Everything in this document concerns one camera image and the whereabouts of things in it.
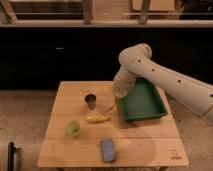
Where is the wooden folding table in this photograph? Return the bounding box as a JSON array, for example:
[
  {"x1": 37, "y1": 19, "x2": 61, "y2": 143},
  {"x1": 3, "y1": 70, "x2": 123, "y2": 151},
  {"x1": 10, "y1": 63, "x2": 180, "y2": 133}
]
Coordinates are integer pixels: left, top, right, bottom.
[{"x1": 38, "y1": 81, "x2": 189, "y2": 168}]

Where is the blue grey sponge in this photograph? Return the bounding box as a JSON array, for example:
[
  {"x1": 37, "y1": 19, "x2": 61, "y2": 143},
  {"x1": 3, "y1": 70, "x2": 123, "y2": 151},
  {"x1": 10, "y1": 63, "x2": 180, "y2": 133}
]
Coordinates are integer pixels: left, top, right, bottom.
[{"x1": 101, "y1": 138, "x2": 116, "y2": 162}]

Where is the black chair edge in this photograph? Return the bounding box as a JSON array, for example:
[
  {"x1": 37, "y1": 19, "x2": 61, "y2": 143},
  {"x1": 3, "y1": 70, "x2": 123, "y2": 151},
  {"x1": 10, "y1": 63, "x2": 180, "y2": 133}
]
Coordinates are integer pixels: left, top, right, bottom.
[{"x1": 7, "y1": 142, "x2": 16, "y2": 171}]

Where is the green apple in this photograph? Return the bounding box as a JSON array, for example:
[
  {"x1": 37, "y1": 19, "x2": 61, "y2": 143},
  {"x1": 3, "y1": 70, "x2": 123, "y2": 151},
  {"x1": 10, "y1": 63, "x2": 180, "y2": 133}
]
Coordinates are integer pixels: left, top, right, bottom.
[{"x1": 66, "y1": 121, "x2": 80, "y2": 137}]

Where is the yellow banana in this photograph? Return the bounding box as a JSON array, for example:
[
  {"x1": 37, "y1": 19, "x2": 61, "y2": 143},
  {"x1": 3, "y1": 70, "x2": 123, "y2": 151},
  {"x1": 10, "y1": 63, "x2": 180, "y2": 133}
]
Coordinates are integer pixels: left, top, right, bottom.
[{"x1": 86, "y1": 115, "x2": 110, "y2": 123}]

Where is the green plastic tray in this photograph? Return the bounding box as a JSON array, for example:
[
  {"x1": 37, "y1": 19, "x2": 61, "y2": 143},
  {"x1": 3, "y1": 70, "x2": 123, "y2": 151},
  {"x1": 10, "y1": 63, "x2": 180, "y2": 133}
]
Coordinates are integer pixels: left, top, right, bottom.
[{"x1": 119, "y1": 78, "x2": 168, "y2": 122}]

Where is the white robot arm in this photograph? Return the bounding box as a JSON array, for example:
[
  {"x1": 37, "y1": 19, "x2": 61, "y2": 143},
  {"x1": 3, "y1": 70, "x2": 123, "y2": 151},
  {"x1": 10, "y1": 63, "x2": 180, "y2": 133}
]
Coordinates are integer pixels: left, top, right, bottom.
[{"x1": 114, "y1": 43, "x2": 213, "y2": 122}]

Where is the wooden shelf rail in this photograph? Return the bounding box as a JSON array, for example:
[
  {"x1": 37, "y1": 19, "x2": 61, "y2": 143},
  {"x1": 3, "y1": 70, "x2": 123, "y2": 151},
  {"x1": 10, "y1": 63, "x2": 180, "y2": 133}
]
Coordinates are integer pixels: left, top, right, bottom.
[{"x1": 0, "y1": 0, "x2": 213, "y2": 28}]

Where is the dark metal cup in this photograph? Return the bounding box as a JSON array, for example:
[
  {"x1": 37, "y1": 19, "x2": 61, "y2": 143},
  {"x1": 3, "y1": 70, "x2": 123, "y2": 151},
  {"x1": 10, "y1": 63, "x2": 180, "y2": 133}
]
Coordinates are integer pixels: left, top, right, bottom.
[{"x1": 85, "y1": 94, "x2": 96, "y2": 110}]

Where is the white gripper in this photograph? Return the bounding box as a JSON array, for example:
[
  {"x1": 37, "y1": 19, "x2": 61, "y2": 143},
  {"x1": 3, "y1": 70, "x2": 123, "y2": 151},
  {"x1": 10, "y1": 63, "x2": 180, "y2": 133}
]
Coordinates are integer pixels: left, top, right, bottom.
[{"x1": 114, "y1": 74, "x2": 134, "y2": 99}]

